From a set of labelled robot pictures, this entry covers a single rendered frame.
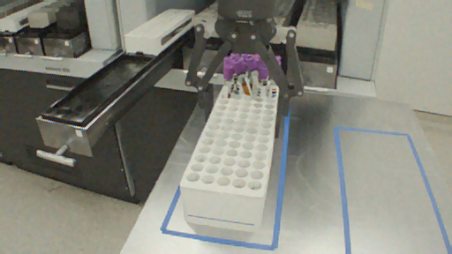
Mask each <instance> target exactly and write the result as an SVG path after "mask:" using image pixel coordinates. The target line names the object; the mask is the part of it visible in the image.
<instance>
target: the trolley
mask: <svg viewBox="0 0 452 254"><path fill-rule="evenodd" d="M205 126H206V124H205V109H204V108H200V106H199V102H198V103H197V105H196V107H195V109H194V110H193V112H192V115H191V117H190V119H189V121H188V123H187V125H186V126H185V128H184V130H183V132H182V134H181V136H180V138H179V140H178V142H177V143H176V145H175V147H174V149H173V151H172V153H171V155H170V156H169V158H168V160H167V162H166V164H165V166H164V168H163V169H162V172H161V173H160V175H159V177H158V179H157V181H156V183H155V184H154V187H153V190H152V192H151V194H150V196H148V198H147V201H146V203H145V204H144V206H143V207H144V208H143V209H142V211H141V212H140V214H139V217H138V219H137V220H136V222H135V224H134V226H133V228H132V232H131V233H130V234H129V236H128V237H127V241H126V243H125V244H124V247H123V249H122V250H121V252H120V254H452V193H451V191H450V189H449V187H448V184H447V181H446V180H445V177H444V175H443V173H442V171H441V167H440V166H439V163H438V161H437V160H436V158H435V155H434V153H433V150H432V147H431V146H430V145H429V142H428V140H427V137H426V135H425V133H424V131H423V130H422V126H421V124H419V120H418V119H417V117H416V114H415V112H413V110H412V107H411V105H410V104H409V103H401V102H392V101H377V100H373V99H367V98H358V97H349V96H339V95H328V94H319V93H308V92H304V94H303V95H302V96H297V95H296V96H293V97H292V99H291V103H290V115H289V116H288V117H284V116H282V121H281V130H280V137H279V138H275V144H274V145H273V152H272V158H271V165H270V172H269V178H268V186H267V197H266V204H265V211H264V217H263V218H262V223H261V229H260V231H259V232H249V231H243V230H237V229H233V228H222V227H215V226H208V225H204V224H199V223H193V222H188V221H186V220H185V215H184V212H183V207H182V198H181V189H180V183H181V181H182V178H183V176H184V174H185V171H186V169H187V167H188V165H189V163H190V160H191V158H192V155H193V152H194V150H195V148H196V146H197V144H198V142H199V140H200V137H201V134H202V132H203V131H204V129H205Z"/></svg>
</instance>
